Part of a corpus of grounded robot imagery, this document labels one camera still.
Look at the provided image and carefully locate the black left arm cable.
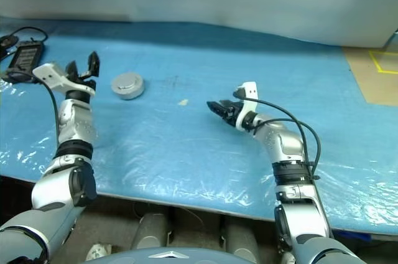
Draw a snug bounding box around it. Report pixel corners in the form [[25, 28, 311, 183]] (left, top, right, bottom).
[[30, 75, 63, 153]]

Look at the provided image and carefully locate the round grey motor housing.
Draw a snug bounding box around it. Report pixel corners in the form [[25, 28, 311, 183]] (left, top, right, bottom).
[[110, 72, 146, 101]]

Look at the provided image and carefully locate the thin black box cable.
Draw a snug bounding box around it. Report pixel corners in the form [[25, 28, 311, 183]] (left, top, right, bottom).
[[0, 26, 49, 59]]

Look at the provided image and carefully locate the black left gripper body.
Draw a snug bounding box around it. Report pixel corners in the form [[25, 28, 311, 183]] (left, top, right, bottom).
[[64, 70, 98, 90]]

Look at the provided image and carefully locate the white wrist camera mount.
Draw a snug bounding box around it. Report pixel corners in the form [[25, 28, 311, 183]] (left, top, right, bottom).
[[231, 81, 259, 131], [32, 62, 96, 95]]

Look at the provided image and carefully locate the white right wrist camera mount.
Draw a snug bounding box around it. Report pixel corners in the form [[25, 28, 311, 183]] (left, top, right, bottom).
[[231, 81, 259, 131]]

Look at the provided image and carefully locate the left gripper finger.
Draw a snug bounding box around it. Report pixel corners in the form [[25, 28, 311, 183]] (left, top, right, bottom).
[[80, 52, 101, 78], [65, 60, 79, 80]]

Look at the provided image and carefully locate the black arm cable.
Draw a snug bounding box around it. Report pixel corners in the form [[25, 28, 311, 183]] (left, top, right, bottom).
[[244, 98, 323, 181], [30, 75, 63, 153]]

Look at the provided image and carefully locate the grey rounded cylinder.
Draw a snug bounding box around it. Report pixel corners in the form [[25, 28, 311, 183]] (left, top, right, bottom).
[[132, 212, 171, 250], [224, 222, 261, 256]]

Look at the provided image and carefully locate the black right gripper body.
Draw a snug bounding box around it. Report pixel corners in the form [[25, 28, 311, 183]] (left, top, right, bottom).
[[228, 98, 247, 125]]

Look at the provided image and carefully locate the blue plastic table cover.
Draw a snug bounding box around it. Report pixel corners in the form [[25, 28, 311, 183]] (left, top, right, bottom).
[[0, 16, 398, 237]]

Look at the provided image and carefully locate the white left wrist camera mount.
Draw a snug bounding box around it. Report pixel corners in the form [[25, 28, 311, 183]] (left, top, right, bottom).
[[32, 62, 96, 95]]

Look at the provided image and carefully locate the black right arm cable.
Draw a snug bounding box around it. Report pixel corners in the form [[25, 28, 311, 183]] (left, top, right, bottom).
[[244, 98, 323, 181]]

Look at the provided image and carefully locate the white speckled rounded object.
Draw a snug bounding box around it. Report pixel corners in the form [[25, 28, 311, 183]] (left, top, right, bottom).
[[280, 251, 297, 264], [86, 242, 113, 262]]

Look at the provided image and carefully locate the grey-blue robot torso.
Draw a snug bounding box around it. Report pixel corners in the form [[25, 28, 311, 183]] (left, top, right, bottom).
[[101, 246, 238, 264]]

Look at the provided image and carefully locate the black ribbed electronic box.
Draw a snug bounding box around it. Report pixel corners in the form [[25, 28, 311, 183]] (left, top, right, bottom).
[[0, 40, 45, 84]]

